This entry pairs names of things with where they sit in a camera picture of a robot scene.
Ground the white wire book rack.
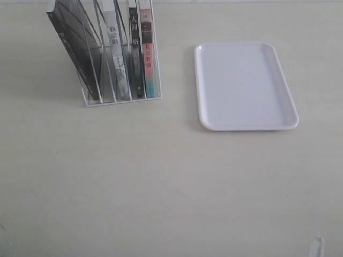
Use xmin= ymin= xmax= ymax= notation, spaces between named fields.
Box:
xmin=76 ymin=0 xmax=163 ymax=108

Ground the black spine book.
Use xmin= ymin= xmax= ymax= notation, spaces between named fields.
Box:
xmin=128 ymin=1 xmax=145 ymax=99

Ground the grey white cat book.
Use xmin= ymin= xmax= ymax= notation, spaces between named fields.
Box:
xmin=102 ymin=1 xmax=130 ymax=100

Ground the white plastic tray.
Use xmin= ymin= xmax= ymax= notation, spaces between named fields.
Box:
xmin=194 ymin=42 xmax=299 ymax=131

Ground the dark grey Rashomon book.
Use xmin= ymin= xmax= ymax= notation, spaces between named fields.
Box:
xmin=47 ymin=1 xmax=102 ymax=101

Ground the pink and teal book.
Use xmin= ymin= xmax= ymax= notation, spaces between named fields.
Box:
xmin=139 ymin=0 xmax=155 ymax=98

